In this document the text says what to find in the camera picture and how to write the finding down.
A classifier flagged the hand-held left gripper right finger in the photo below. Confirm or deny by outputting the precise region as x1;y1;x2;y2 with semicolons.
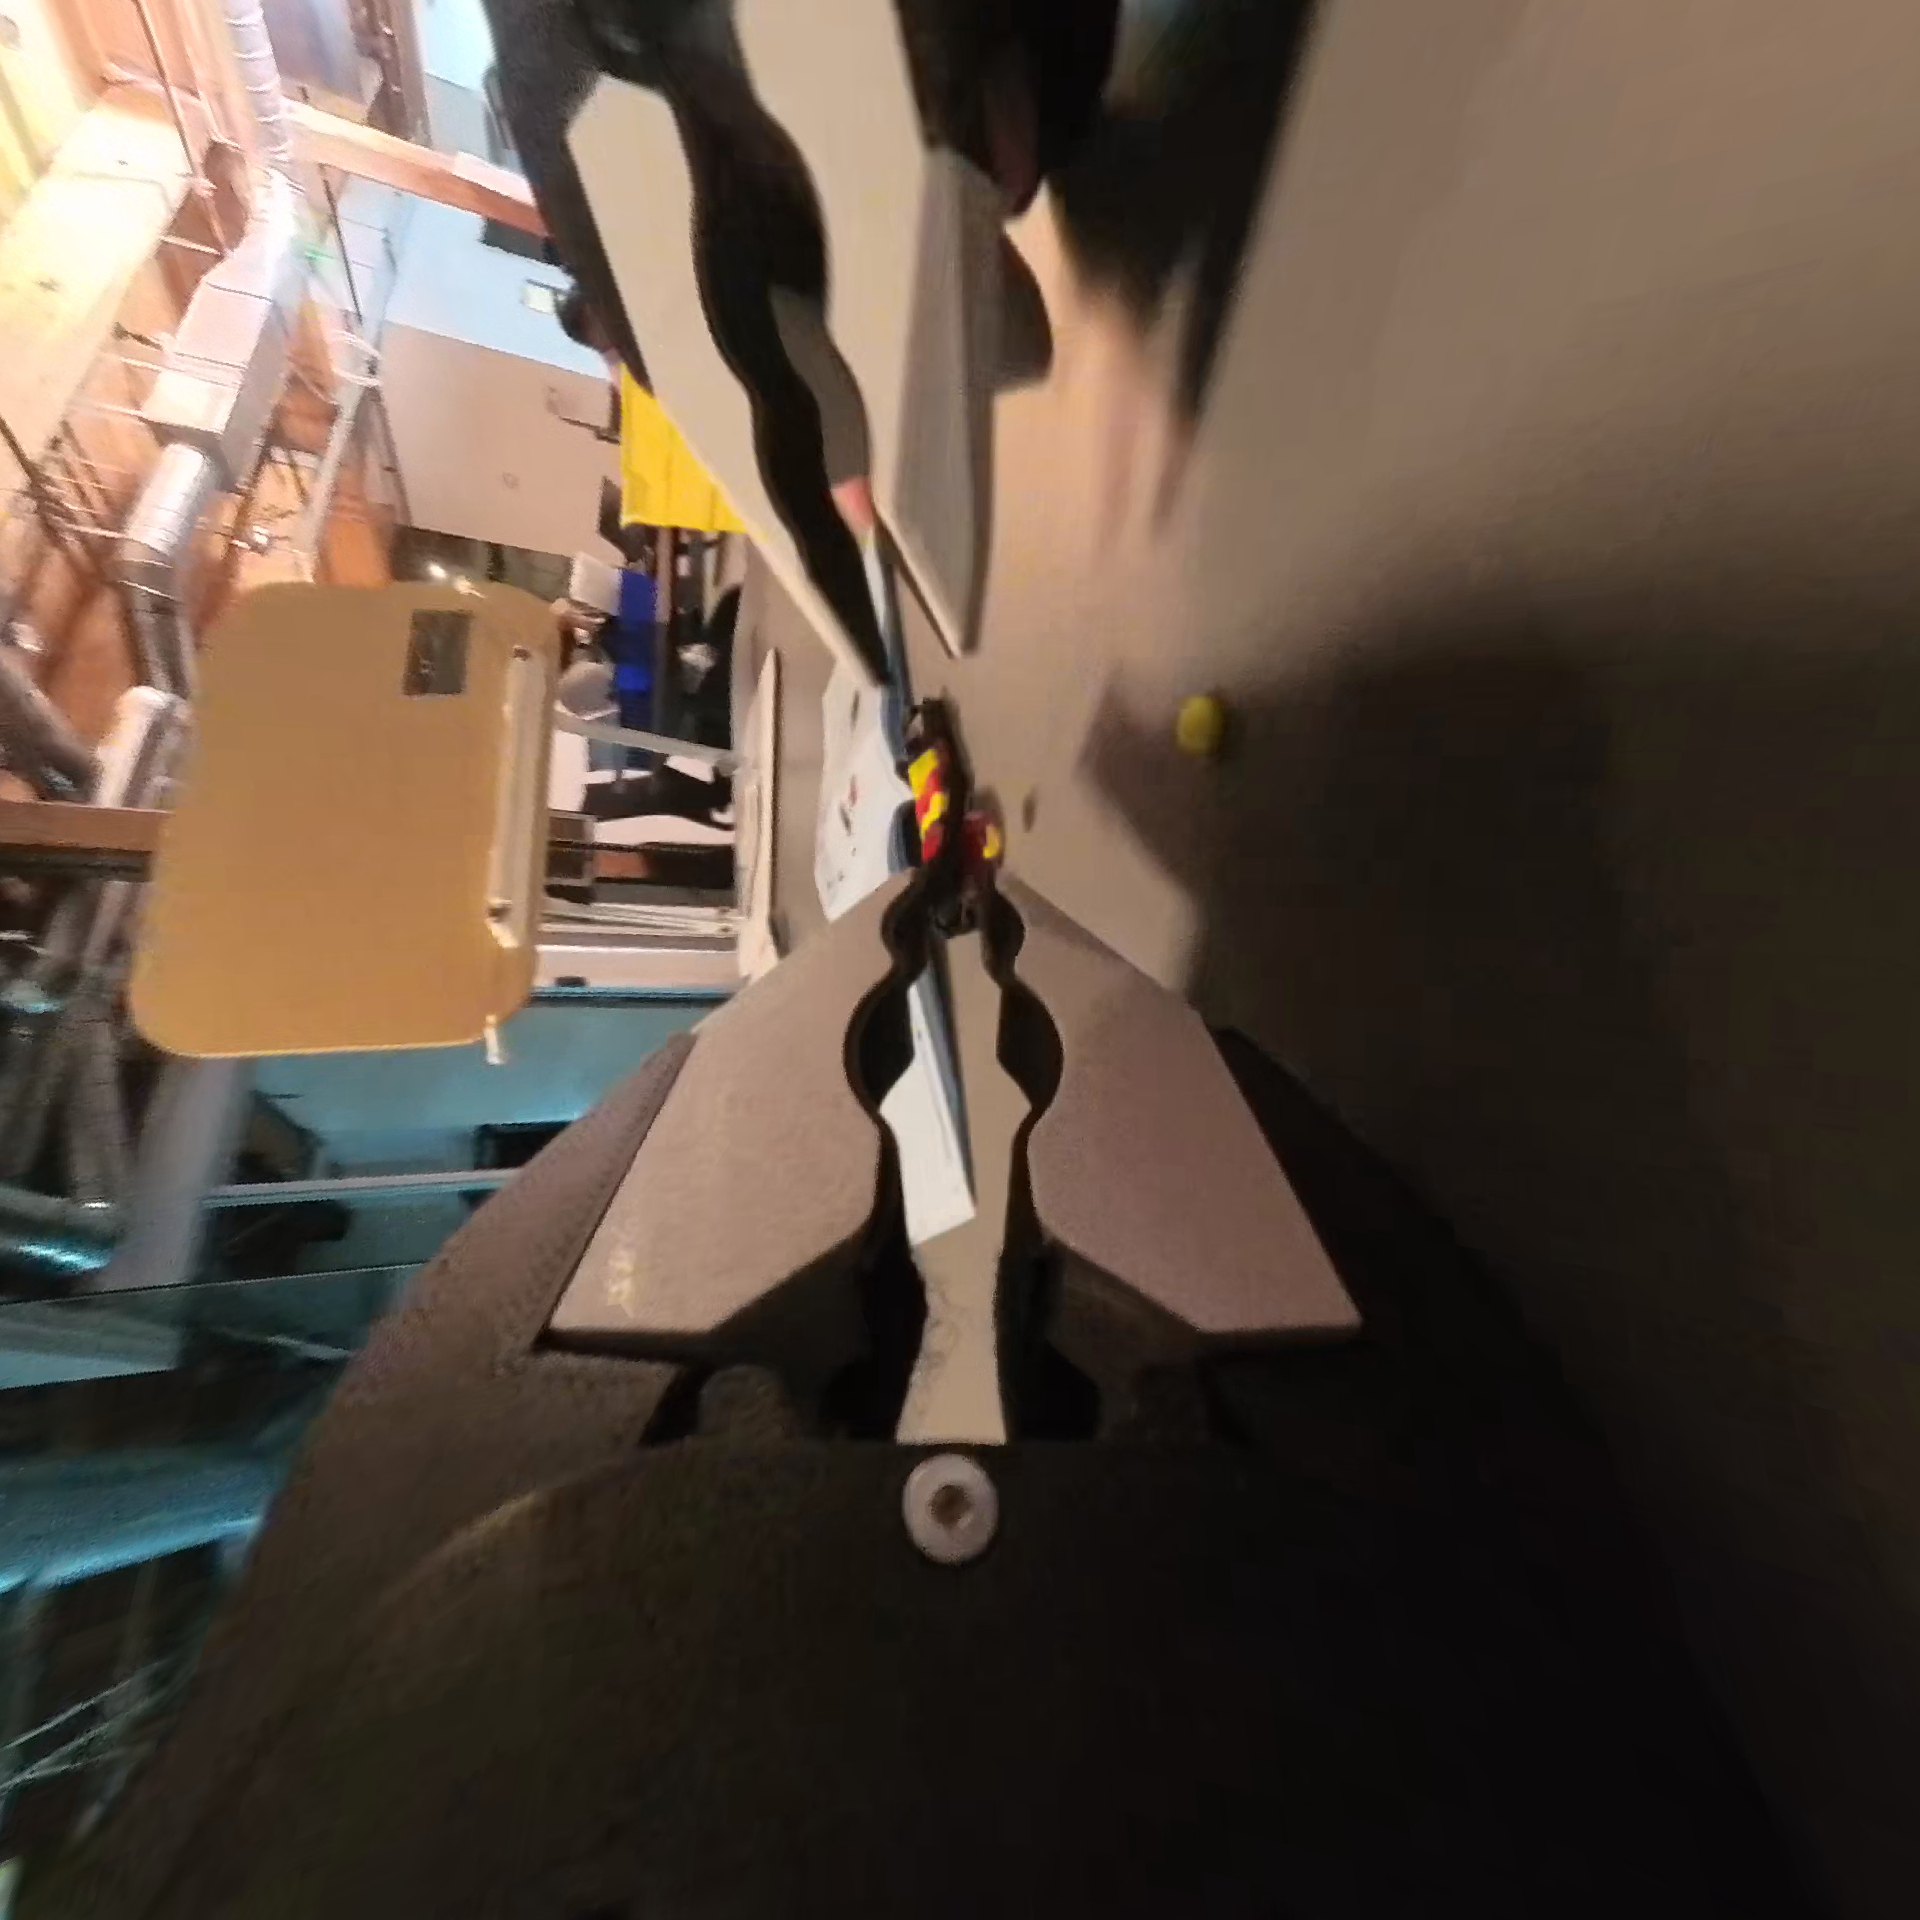
977;877;1363;1360

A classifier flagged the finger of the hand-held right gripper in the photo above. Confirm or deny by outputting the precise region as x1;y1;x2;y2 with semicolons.
890;141;1010;656
562;81;910;694

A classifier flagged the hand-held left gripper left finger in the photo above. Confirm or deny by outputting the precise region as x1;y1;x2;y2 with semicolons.
546;873;920;1360

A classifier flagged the black yellow red lego model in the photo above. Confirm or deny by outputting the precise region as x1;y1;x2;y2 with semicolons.
902;694;965;869

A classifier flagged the person's right hand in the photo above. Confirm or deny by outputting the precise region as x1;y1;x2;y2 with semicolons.
977;56;1056;218

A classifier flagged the yellow plastic bin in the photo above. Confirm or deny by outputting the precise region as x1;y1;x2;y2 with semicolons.
616;364;747;536

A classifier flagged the white instruction booklet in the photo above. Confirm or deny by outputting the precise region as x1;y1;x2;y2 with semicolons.
813;644;981;1248

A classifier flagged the blue plastic bin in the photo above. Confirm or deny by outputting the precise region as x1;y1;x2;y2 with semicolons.
613;566;665;729

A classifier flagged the white flat base plate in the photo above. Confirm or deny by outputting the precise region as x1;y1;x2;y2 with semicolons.
731;644;784;961

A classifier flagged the ribbed silver duct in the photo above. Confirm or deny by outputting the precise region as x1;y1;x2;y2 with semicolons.
112;434;225;705

